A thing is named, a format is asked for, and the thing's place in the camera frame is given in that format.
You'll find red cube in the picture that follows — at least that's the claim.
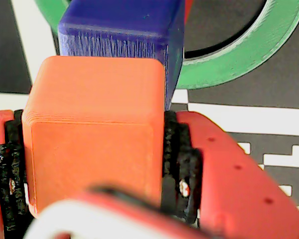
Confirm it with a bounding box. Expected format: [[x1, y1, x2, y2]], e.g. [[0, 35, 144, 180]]
[[183, 0, 194, 24]]

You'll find green flat ring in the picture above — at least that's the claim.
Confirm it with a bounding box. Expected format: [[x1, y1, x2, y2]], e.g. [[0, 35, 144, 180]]
[[36, 0, 299, 90]]

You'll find black white marker board mat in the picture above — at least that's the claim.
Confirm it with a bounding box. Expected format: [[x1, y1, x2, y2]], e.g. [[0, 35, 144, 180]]
[[0, 0, 299, 217]]

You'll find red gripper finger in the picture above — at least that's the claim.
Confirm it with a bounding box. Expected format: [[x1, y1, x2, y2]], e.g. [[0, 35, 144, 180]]
[[161, 111, 299, 239], [0, 109, 200, 239]]

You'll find orange cube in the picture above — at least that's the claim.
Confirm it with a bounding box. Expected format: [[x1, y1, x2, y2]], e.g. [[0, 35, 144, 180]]
[[21, 55, 166, 220]]

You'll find blue cube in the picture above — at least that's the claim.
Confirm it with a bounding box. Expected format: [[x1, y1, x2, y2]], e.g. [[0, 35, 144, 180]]
[[57, 0, 185, 112]]

